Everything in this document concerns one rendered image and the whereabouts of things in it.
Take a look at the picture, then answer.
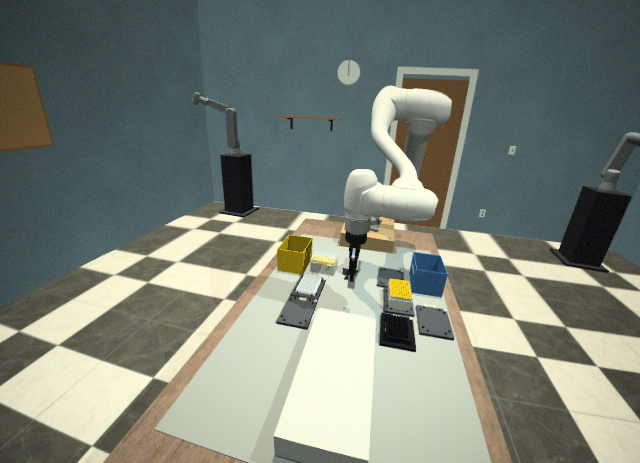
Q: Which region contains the blue bin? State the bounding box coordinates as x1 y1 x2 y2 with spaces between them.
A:
409 252 448 297

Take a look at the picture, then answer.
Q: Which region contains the yellow open-top bin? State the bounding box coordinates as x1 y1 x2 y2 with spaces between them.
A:
277 235 313 275

